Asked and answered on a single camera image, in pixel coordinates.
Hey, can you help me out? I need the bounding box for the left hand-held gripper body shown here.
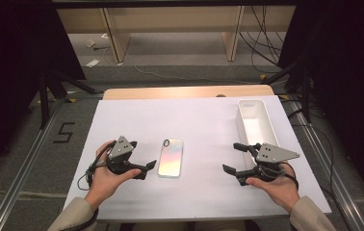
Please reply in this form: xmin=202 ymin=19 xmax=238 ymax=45
xmin=106 ymin=136 xmax=140 ymax=176

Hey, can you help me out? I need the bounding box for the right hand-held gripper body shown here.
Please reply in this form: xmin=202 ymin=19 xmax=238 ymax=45
xmin=253 ymin=142 xmax=300 ymax=183

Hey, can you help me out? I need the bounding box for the black floor cable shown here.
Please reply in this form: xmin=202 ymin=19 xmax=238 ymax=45
xmin=279 ymin=95 xmax=342 ymax=200

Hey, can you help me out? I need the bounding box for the person's right hand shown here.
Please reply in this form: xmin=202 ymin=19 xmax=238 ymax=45
xmin=246 ymin=162 xmax=300 ymax=213

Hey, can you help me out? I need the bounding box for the white board sheet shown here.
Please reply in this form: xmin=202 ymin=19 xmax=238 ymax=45
xmin=64 ymin=95 xmax=332 ymax=222

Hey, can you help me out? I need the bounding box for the left hand-held gripper cable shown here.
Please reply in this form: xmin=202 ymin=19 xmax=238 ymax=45
xmin=59 ymin=141 xmax=117 ymax=231

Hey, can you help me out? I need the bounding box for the black tripod stand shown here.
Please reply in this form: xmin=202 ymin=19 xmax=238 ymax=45
xmin=37 ymin=68 xmax=104 ymax=130

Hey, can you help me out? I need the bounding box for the iridescent phone case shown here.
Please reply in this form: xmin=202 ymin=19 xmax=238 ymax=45
xmin=157 ymin=138 xmax=185 ymax=179

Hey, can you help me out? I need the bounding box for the white plastic bin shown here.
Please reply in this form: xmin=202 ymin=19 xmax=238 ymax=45
xmin=235 ymin=98 xmax=282 ymax=171

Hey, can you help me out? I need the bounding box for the dark curtain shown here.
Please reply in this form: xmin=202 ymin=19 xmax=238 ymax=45
xmin=0 ymin=0 xmax=87 ymax=191
xmin=277 ymin=0 xmax=364 ymax=204

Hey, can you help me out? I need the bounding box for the light wooden desk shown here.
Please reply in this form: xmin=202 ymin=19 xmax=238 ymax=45
xmin=56 ymin=4 xmax=297 ymax=64

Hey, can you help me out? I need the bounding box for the aluminium floor rail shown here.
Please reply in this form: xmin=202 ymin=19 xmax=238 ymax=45
xmin=285 ymin=93 xmax=364 ymax=231
xmin=0 ymin=95 xmax=66 ymax=231

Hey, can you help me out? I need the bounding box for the hand-held gripper cable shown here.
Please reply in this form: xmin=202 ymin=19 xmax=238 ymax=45
xmin=59 ymin=141 xmax=117 ymax=231
xmin=278 ymin=162 xmax=300 ymax=191

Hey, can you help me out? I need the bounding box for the right hand-held gripper cable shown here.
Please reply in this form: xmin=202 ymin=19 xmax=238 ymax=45
xmin=278 ymin=162 xmax=300 ymax=191

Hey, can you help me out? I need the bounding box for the bundle of black cables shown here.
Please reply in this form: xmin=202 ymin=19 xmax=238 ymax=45
xmin=239 ymin=4 xmax=287 ymax=75

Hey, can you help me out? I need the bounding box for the black metal stand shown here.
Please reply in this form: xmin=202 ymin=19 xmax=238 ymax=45
xmin=261 ymin=54 xmax=313 ymax=124

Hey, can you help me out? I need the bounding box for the person's left hand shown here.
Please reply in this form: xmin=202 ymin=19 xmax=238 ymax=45
xmin=85 ymin=141 xmax=143 ymax=211

